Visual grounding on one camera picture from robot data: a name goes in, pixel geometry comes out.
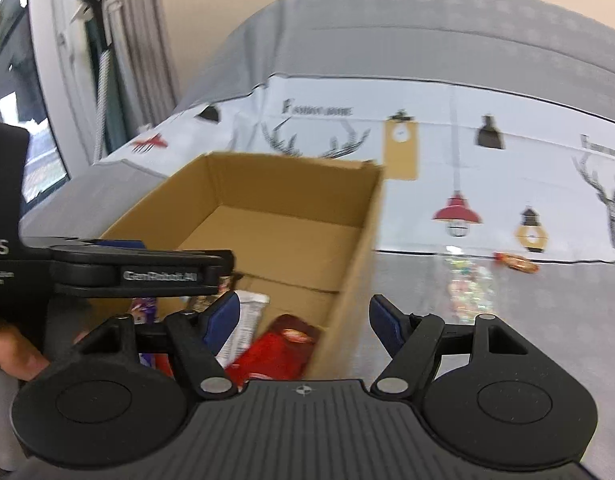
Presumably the dark brown chocolate snack packet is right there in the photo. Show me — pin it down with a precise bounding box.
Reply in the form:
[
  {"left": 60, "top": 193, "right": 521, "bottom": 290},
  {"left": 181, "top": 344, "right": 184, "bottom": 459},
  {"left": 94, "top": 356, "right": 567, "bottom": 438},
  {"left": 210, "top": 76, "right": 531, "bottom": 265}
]
[{"left": 185, "top": 273, "right": 243, "bottom": 312}]

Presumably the red square snack pouch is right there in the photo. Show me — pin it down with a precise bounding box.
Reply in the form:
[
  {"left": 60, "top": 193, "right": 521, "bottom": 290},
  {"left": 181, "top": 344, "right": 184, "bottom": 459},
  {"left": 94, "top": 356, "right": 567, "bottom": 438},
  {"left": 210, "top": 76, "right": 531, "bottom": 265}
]
[{"left": 144, "top": 353, "right": 174, "bottom": 378}]

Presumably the purple swirl candy packet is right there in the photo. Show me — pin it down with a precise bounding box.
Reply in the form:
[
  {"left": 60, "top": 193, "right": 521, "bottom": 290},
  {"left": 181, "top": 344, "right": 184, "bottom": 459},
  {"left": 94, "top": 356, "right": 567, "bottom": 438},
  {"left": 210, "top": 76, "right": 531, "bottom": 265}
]
[{"left": 129, "top": 298, "right": 158, "bottom": 368}]

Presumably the grey silver stick packet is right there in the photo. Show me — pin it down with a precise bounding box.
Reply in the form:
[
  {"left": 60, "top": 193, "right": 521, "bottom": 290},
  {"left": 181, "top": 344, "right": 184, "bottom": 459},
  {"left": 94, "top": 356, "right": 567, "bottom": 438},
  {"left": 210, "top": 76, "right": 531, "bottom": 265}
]
[{"left": 216, "top": 290, "right": 269, "bottom": 368}]

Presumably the red coffee snack packet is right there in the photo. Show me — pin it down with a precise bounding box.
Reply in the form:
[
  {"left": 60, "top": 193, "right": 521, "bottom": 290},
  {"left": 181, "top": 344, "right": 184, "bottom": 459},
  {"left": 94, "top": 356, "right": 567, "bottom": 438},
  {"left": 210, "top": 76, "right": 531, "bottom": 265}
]
[{"left": 226, "top": 314, "right": 321, "bottom": 388}]

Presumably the person's left hand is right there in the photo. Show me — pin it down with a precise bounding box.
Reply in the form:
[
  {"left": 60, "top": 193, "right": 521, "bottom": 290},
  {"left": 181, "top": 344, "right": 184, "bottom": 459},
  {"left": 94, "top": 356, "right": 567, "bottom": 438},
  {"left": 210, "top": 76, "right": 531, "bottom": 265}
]
[{"left": 0, "top": 320, "right": 96, "bottom": 456}]

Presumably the clear bag of colourful candies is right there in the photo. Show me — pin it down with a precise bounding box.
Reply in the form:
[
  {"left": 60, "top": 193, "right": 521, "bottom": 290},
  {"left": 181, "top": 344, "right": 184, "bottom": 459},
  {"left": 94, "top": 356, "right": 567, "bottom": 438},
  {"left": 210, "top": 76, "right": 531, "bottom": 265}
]
[{"left": 443, "top": 245, "right": 496, "bottom": 324}]

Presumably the red orange wrapped candy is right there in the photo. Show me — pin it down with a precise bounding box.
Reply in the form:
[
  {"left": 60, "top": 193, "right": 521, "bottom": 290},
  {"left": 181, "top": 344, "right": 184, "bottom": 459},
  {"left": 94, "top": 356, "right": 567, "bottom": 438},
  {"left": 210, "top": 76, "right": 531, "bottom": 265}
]
[{"left": 493, "top": 252, "right": 539, "bottom": 274}]

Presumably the brown cardboard box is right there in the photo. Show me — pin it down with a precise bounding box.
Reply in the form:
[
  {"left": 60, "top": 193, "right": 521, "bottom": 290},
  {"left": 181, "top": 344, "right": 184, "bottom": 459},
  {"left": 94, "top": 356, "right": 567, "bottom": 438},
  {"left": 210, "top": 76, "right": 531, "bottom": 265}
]
[{"left": 102, "top": 152, "right": 383, "bottom": 379}]

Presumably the grey curtain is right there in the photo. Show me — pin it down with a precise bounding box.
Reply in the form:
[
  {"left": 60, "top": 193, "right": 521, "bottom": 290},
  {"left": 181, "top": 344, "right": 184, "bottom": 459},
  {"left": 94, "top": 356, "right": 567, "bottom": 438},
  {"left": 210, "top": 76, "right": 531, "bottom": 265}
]
[{"left": 106, "top": 0, "right": 179, "bottom": 152}]

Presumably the printed lamp deer sofa cover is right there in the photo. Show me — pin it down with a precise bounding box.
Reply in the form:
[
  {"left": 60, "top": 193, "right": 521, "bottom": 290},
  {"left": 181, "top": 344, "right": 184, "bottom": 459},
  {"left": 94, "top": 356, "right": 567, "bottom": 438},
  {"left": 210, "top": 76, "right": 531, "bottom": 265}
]
[{"left": 114, "top": 76, "right": 615, "bottom": 262}]

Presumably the black white stand pole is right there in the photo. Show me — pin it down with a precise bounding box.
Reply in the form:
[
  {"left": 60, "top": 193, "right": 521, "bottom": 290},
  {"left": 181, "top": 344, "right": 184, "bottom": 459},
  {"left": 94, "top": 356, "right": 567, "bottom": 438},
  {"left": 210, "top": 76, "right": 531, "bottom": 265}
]
[{"left": 65, "top": 0, "right": 166, "bottom": 164}]

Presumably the white window frame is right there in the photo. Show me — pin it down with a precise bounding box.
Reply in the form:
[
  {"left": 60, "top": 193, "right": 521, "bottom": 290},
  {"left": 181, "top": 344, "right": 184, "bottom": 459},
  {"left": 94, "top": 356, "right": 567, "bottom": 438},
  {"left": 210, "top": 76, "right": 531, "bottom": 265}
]
[{"left": 0, "top": 0, "right": 104, "bottom": 205}]

